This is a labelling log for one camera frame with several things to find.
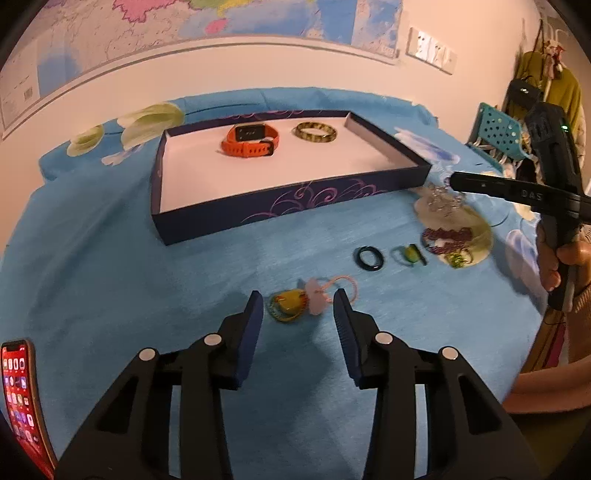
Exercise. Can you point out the person's right hand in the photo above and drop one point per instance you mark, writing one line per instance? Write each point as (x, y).
(547, 263)

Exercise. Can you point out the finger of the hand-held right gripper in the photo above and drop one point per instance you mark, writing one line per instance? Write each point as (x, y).
(489, 185)

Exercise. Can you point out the white wall socket panel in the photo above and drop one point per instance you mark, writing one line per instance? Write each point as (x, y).
(429, 48)

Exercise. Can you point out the black handbag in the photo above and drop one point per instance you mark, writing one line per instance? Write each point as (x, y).
(519, 94)

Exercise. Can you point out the white coat rack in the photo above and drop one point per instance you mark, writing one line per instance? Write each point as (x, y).
(547, 32)

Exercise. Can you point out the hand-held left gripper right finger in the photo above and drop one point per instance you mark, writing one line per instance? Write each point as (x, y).
(342, 327)

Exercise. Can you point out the dark blue tray box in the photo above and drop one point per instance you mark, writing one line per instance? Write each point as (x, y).
(277, 170)

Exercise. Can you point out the teal plastic rack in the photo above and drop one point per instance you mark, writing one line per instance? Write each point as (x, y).
(498, 129)

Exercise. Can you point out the amber bangle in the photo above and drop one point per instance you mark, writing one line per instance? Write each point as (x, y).
(300, 134)

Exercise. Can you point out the orange smart watch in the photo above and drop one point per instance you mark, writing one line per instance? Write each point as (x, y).
(244, 148)

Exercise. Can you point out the wall map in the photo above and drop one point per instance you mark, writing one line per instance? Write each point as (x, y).
(138, 32)

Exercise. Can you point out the smartphone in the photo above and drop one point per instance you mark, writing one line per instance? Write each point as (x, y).
(21, 392)

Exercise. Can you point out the yellow hanging garment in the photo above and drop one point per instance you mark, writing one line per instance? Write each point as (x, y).
(565, 92)

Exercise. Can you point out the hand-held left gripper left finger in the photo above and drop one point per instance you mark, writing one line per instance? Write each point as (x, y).
(254, 323)

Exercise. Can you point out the yellow pendant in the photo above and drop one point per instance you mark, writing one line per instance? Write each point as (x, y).
(288, 302)

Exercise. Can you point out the green pendant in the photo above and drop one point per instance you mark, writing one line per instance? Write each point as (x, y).
(410, 254)

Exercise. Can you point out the blue floral bed sheet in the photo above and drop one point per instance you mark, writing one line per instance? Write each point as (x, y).
(115, 286)

